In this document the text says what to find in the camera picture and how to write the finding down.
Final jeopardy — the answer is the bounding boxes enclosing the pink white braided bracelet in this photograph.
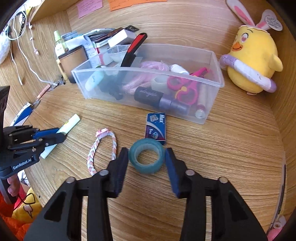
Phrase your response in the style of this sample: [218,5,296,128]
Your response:
[87,128,117,176]

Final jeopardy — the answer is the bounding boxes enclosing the light blue white tube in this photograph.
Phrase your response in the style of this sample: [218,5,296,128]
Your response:
[85,71,104,91]

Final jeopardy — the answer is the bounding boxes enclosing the teal tape roll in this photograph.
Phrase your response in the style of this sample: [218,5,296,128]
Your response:
[129,138,165,174]

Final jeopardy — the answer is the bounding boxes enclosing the red black lint brush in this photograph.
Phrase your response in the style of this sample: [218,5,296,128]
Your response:
[116,33,147,94]

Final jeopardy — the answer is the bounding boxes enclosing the blue staples box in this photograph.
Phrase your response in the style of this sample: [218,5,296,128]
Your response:
[145,113,167,145]

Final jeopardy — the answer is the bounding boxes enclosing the purple black spray bottle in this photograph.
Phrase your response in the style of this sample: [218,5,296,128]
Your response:
[134,86,190,115]

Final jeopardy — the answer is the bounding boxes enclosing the pink rope bundle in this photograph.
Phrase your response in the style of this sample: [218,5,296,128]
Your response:
[121,60,172,95]

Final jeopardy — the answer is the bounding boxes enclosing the white bandage roll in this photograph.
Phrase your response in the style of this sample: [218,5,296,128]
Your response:
[151,75,170,94]

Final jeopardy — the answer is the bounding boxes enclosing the cream lip balm tube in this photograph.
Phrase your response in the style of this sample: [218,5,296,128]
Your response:
[195,83,207,119]

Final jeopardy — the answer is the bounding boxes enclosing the white pill bottle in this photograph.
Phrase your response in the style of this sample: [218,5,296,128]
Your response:
[170,64,189,75]

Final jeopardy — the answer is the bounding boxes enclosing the pink scissors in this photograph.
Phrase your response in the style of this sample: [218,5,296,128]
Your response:
[167,76,201,106]

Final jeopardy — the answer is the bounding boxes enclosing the green glass bottle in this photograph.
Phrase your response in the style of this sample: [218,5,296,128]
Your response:
[98,76,123,100]

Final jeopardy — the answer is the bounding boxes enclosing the person left hand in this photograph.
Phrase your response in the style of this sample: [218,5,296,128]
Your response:
[7,174,21,197]

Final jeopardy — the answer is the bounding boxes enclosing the pink pen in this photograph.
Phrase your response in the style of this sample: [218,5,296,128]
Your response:
[37,84,51,100]

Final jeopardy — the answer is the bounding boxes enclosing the pink toy paw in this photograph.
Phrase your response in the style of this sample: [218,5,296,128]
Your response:
[267,215,286,241]

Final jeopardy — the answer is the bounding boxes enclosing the brown lidded mug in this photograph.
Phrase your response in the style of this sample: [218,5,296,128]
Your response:
[58,45,88,83]

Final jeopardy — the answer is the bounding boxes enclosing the green spray bottle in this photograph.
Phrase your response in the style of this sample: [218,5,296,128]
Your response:
[54,30,69,57]

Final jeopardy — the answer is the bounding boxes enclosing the white fluffy bag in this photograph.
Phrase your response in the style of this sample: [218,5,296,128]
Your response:
[0,31,11,64]

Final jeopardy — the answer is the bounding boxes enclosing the stack of books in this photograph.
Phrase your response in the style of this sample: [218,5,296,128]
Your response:
[83,28,134,68]

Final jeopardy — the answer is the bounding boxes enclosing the white box on books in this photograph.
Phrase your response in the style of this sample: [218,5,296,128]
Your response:
[108,29,136,48]

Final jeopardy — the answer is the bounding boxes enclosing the pink sticky note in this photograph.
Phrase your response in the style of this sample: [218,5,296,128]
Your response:
[76,0,103,18]

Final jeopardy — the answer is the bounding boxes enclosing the clear plastic storage bin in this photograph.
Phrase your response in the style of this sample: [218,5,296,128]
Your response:
[72,44,224,124]

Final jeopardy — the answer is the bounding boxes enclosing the orange sticky note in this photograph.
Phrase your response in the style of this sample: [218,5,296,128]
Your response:
[108,0,167,11]

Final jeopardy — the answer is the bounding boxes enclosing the yellow chick plush toy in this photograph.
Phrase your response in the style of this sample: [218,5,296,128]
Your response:
[219,1,283,95]

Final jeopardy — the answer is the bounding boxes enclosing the white charging cable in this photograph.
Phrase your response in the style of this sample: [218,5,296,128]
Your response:
[6,9,58,86]

